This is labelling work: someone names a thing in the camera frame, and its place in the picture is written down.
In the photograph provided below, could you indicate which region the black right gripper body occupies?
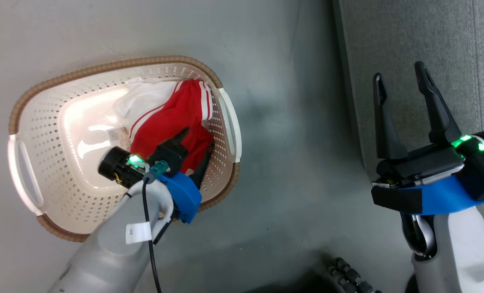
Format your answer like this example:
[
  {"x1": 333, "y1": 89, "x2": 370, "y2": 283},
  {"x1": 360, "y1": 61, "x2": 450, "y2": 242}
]
[{"x1": 372, "y1": 141, "x2": 466, "y2": 189}]

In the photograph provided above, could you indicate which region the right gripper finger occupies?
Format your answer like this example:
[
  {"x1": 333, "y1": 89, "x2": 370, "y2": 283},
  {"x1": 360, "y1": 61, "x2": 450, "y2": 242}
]
[
  {"x1": 414, "y1": 61, "x2": 463, "y2": 144},
  {"x1": 373, "y1": 72, "x2": 408, "y2": 160}
]

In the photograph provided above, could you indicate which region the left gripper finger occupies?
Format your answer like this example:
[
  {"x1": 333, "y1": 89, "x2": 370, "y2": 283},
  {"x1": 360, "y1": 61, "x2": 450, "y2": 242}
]
[
  {"x1": 166, "y1": 127, "x2": 190, "y2": 150},
  {"x1": 189, "y1": 140, "x2": 216, "y2": 190}
]

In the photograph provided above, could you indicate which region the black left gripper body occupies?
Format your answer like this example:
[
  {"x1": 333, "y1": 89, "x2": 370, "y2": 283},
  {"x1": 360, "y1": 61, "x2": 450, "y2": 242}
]
[{"x1": 146, "y1": 139, "x2": 190, "y2": 175}]

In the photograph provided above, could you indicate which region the red garment with white stripes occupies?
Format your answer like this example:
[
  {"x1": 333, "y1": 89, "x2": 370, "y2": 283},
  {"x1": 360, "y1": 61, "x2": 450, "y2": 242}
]
[{"x1": 129, "y1": 79, "x2": 216, "y2": 174}]

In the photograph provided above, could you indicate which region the grey fabric sofa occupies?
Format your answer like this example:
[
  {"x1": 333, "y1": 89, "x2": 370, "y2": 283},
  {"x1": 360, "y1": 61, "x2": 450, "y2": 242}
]
[{"x1": 334, "y1": 0, "x2": 484, "y2": 245}]

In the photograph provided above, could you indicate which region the beige basket bottom sticker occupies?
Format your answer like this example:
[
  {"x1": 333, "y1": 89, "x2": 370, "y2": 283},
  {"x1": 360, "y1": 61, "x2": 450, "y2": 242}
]
[{"x1": 107, "y1": 128, "x2": 131, "y2": 149}]

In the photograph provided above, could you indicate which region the white perforated laundry basket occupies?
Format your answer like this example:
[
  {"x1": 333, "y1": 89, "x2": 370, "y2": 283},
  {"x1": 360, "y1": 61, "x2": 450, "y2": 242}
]
[{"x1": 7, "y1": 56, "x2": 242, "y2": 243}]

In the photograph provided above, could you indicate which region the white cable label tag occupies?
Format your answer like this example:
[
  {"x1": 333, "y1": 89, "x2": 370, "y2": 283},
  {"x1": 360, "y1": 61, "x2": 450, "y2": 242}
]
[{"x1": 126, "y1": 221, "x2": 153, "y2": 245}]

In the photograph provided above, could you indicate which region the black corrugated cable conduit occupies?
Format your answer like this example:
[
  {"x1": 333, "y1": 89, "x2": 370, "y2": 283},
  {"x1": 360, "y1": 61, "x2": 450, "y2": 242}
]
[{"x1": 327, "y1": 256, "x2": 382, "y2": 293}]

